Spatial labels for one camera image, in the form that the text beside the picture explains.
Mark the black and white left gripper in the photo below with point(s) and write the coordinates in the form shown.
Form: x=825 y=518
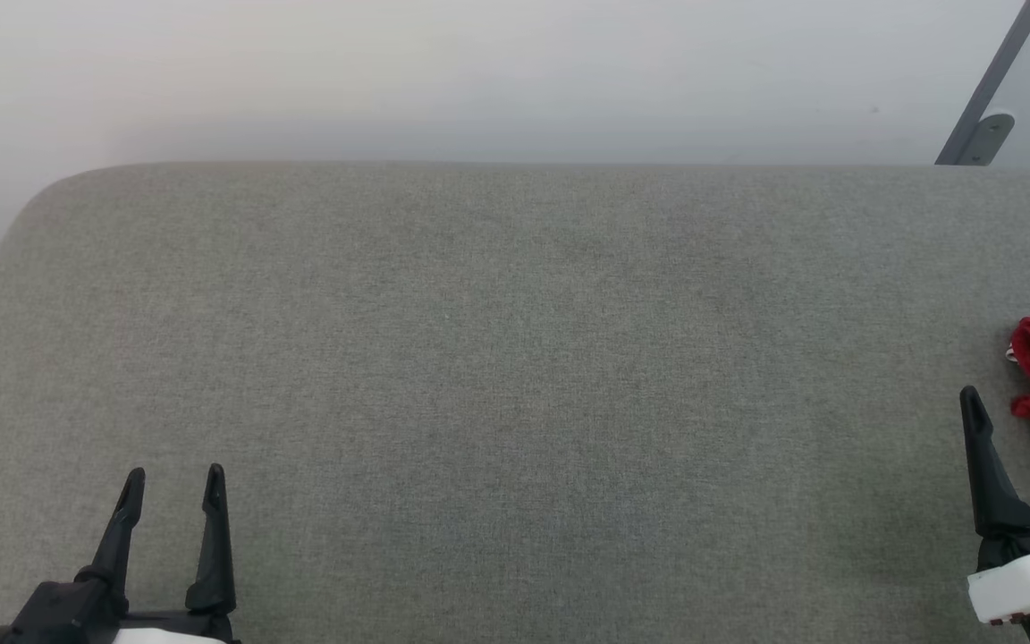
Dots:
x=68 y=617

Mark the grey fabric sofa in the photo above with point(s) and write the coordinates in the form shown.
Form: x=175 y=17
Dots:
x=515 y=385

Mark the grey metal bar with bracket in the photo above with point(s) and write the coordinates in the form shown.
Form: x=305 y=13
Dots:
x=984 y=134

